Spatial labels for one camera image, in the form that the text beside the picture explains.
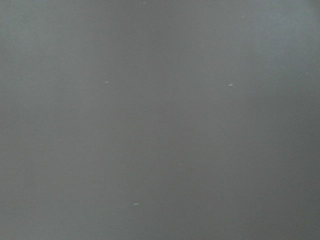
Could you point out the grey laptop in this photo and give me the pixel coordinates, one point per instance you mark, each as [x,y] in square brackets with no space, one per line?
[159,119]

